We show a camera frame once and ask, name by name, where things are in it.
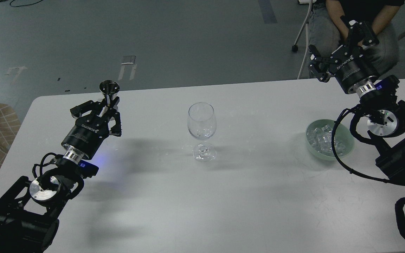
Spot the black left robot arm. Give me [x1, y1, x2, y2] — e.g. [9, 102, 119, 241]
[0, 95, 122, 253]

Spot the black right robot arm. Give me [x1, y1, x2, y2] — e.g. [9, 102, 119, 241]
[309, 16, 405, 186]

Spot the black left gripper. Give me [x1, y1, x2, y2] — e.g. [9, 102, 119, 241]
[61, 97, 122, 160]

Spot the seated person in black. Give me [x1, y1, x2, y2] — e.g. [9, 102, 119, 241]
[309, 0, 405, 77]

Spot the green bowl of ice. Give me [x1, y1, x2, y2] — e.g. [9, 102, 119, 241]
[305, 119, 355, 161]

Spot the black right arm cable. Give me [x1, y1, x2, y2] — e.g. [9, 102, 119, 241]
[329, 105, 405, 187]

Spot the steel double jigger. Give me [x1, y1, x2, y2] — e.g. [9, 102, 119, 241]
[99, 80, 120, 113]

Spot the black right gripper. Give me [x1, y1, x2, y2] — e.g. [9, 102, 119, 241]
[308, 16, 379, 94]

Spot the white metal chair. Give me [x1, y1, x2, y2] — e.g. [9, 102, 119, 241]
[291, 0, 316, 79]

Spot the clear wine glass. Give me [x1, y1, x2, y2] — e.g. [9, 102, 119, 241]
[187, 102, 217, 162]

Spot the black floor cable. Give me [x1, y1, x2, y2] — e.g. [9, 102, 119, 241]
[9, 0, 45, 8]

